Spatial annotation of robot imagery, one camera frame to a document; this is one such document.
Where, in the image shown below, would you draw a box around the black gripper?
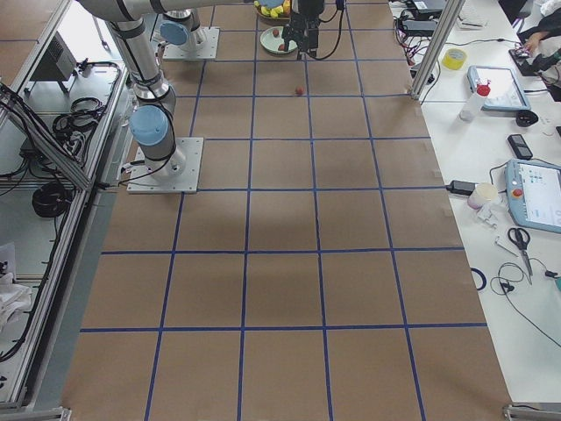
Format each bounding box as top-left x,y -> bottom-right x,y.
282,0 -> 324,60

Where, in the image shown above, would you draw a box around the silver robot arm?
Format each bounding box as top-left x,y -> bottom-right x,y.
80,1 -> 230,182

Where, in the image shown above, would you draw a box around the light green plate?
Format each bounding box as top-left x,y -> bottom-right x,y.
259,26 -> 297,54

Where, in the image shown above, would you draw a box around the wicker fruit basket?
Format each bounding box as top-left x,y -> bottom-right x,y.
254,0 -> 293,21

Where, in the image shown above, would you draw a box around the yellow tape roll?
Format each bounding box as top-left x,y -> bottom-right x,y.
442,48 -> 467,70

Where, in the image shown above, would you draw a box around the red capped plastic bottle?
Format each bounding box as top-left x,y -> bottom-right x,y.
458,80 -> 491,122

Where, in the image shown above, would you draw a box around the upper teach pendant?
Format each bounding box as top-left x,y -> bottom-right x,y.
466,65 -> 531,112

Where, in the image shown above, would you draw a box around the teach pendant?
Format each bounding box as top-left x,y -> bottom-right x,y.
466,65 -> 531,112
505,159 -> 560,233

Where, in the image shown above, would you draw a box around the black power adapter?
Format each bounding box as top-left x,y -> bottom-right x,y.
445,180 -> 477,196

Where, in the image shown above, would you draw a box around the white paper cup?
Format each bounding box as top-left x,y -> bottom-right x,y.
467,182 -> 499,210

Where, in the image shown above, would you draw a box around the grey control box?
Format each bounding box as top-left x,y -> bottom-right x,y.
25,32 -> 77,94

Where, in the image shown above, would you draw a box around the black phone remote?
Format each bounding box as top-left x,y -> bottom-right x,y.
508,134 -> 533,161

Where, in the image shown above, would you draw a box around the lower teach pendant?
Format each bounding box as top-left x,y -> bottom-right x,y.
505,159 -> 560,233

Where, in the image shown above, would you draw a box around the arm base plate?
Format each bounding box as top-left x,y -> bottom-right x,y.
126,137 -> 204,194
160,25 -> 220,61

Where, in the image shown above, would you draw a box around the aluminium frame post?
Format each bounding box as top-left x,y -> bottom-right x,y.
409,0 -> 465,100

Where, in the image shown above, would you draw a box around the black handled scissors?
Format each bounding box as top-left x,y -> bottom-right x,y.
508,227 -> 533,285

